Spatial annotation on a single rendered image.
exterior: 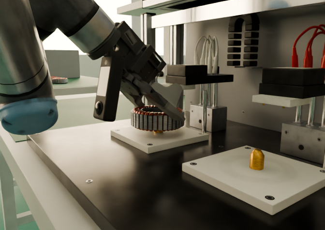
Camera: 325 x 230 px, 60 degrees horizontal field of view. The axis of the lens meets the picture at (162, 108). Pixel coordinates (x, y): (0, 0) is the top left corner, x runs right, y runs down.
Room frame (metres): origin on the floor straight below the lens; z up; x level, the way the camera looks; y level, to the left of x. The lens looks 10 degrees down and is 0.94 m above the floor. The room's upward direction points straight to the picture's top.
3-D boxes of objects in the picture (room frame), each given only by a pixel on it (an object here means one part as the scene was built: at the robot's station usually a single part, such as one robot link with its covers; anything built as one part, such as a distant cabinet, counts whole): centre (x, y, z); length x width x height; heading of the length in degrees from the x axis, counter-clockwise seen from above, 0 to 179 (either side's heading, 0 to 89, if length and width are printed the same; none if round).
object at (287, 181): (0.38, -0.13, 0.78); 0.15 x 0.15 x 0.01; 36
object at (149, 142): (0.57, 0.01, 0.78); 0.15 x 0.15 x 0.01; 36
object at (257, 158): (0.38, -0.13, 0.80); 0.02 x 0.02 x 0.03
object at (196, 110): (0.66, -0.11, 0.80); 0.07 x 0.05 x 0.06; 36
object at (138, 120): (0.57, 0.01, 0.81); 0.11 x 0.11 x 0.04
